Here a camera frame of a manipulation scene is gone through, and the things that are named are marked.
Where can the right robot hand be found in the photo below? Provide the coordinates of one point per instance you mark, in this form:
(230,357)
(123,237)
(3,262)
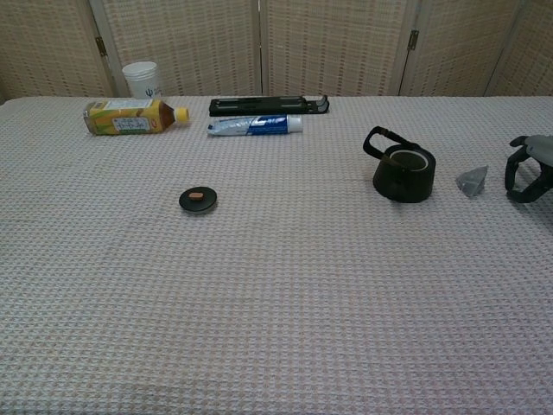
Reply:
(542,147)

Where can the white tea bag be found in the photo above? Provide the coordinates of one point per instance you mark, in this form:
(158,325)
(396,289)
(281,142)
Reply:
(473,179)

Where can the black teapot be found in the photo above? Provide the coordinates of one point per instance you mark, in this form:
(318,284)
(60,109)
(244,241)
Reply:
(402,183)

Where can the black teapot lid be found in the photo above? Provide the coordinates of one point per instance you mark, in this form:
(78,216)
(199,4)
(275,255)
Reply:
(198,203)

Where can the yellow-label tea bottle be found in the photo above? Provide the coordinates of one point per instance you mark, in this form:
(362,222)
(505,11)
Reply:
(125,119)

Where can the brass screen hinge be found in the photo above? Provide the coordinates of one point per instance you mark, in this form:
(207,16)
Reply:
(100,45)
(413,40)

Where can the black folding stand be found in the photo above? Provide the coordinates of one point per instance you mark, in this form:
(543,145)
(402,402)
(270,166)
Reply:
(259,106)

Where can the blue white toothpaste tube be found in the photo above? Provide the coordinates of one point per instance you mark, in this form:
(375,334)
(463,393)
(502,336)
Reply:
(255,125)

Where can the pale waffle-weave tablecloth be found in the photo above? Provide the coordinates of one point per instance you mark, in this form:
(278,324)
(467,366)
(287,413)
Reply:
(276,281)

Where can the white paper cup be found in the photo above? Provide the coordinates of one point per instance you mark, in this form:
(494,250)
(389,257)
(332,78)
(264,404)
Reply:
(140,80)

